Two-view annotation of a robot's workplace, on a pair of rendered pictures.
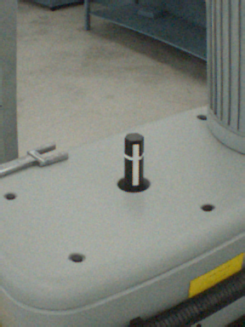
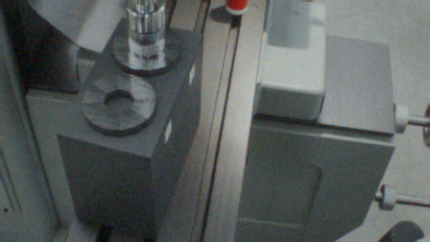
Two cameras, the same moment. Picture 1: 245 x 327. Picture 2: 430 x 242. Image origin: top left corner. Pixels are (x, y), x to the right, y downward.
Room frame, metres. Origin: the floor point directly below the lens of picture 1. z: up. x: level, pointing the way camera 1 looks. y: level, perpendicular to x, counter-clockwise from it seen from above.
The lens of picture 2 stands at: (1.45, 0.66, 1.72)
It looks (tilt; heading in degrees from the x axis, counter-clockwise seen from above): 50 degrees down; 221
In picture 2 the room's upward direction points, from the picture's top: 4 degrees clockwise
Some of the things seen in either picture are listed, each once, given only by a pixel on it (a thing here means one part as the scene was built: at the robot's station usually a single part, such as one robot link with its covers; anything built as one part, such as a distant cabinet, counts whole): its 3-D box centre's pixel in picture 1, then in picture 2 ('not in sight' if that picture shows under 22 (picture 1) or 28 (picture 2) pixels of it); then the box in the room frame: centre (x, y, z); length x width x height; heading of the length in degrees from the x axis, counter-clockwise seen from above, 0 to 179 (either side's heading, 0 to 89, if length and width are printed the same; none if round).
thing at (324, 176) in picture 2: not in sight; (212, 147); (0.71, 0.01, 0.46); 0.80 x 0.30 x 0.60; 126
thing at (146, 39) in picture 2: not in sight; (146, 28); (1.07, 0.20, 1.19); 0.05 x 0.05 x 0.06
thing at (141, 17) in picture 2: not in sight; (145, 7); (1.07, 0.20, 1.22); 0.05 x 0.05 x 0.01
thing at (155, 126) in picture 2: not in sight; (137, 124); (1.11, 0.22, 1.06); 0.22 x 0.12 x 0.20; 29
